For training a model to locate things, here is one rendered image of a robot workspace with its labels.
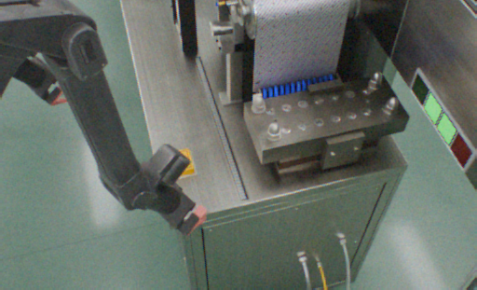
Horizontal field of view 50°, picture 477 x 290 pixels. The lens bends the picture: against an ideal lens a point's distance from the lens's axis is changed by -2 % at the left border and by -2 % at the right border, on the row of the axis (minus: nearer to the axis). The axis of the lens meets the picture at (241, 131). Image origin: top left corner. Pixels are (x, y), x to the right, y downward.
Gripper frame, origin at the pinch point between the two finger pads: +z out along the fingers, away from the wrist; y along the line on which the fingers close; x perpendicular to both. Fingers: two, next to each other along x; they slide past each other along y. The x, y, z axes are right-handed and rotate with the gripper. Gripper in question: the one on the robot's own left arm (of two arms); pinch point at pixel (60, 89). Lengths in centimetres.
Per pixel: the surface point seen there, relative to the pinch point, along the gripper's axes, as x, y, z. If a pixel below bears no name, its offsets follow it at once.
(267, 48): -40, -37, 9
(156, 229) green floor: 35, 2, 100
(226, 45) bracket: -35.6, -26.0, 10.0
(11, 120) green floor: 47, 103, 94
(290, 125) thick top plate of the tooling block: -29, -50, 18
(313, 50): -48, -43, 18
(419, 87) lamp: -53, -71, 14
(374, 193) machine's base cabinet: -30, -72, 48
